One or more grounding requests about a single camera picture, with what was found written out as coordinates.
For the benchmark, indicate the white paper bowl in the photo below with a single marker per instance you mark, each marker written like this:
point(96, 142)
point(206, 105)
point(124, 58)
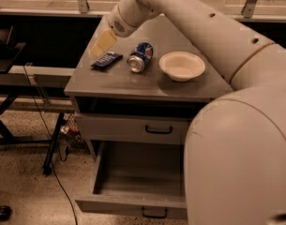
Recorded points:
point(181, 66)

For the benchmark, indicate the black caster wheel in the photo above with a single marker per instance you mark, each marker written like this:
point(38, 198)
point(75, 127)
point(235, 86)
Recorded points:
point(5, 212)

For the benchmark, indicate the dark blue rxbar wrapper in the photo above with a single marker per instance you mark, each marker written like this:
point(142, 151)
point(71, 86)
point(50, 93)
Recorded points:
point(107, 60)

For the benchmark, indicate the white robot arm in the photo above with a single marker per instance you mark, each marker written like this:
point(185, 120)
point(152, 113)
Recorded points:
point(235, 151)

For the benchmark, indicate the metal window post right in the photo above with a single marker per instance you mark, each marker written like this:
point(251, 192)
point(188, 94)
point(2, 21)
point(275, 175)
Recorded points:
point(249, 8)

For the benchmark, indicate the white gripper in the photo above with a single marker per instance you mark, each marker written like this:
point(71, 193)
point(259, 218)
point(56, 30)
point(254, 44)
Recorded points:
point(123, 24)

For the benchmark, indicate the black drawer handle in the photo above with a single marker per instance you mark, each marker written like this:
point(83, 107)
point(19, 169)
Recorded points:
point(154, 213)
point(164, 131)

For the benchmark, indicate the black top drawer handle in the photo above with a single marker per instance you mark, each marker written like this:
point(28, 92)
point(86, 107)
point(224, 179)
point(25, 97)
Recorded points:
point(164, 131)

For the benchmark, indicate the crushed blue pepsi can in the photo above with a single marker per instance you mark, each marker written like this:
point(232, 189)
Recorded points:
point(140, 57)

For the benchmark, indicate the open grey middle drawer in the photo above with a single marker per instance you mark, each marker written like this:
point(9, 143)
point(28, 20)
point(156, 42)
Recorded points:
point(128, 176)

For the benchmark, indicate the grey drawer cabinet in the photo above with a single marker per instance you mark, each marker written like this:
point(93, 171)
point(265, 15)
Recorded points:
point(152, 93)

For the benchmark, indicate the black middle drawer handle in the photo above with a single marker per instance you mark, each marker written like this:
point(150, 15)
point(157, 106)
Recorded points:
point(154, 213)

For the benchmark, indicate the grey top drawer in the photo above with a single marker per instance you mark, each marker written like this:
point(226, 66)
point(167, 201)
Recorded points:
point(130, 128)

